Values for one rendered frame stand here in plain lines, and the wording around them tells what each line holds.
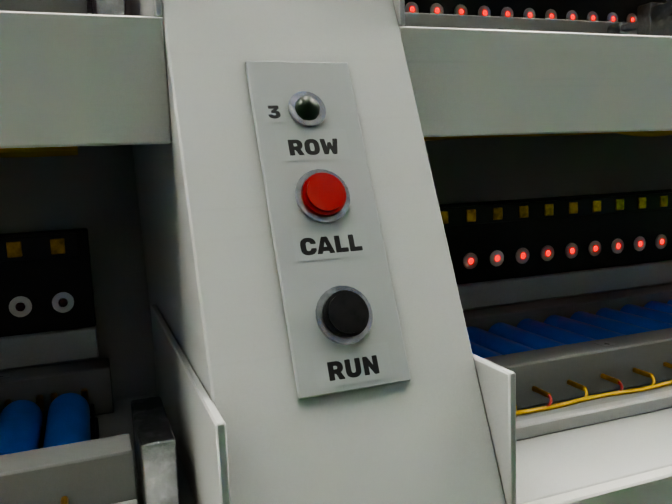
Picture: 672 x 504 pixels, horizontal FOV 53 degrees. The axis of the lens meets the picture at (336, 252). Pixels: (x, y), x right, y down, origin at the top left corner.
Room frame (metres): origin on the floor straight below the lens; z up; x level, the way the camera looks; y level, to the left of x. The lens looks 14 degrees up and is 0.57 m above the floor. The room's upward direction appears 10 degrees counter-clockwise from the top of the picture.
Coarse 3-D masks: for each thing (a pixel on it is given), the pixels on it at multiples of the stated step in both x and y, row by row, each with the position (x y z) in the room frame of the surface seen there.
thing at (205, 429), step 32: (160, 320) 0.32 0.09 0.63; (0, 352) 0.33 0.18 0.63; (32, 352) 0.34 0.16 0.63; (64, 352) 0.35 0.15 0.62; (96, 352) 0.35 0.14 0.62; (160, 352) 0.33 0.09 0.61; (160, 384) 0.35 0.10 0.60; (192, 384) 0.23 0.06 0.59; (96, 416) 0.34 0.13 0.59; (128, 416) 0.34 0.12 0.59; (160, 416) 0.26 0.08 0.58; (192, 416) 0.24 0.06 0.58; (160, 448) 0.24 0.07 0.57; (192, 448) 0.25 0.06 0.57; (224, 448) 0.19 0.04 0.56; (160, 480) 0.24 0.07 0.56; (192, 480) 0.26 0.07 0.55; (224, 480) 0.20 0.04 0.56
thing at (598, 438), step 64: (640, 192) 0.47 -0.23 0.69; (512, 256) 0.44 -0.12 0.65; (576, 256) 0.46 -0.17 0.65; (640, 256) 0.49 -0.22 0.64; (512, 320) 0.43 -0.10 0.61; (576, 320) 0.42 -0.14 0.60; (640, 320) 0.41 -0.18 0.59; (512, 384) 0.23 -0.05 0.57; (576, 384) 0.33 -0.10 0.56; (640, 384) 0.36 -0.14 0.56; (512, 448) 0.24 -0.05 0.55; (576, 448) 0.29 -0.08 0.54; (640, 448) 0.29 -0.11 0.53
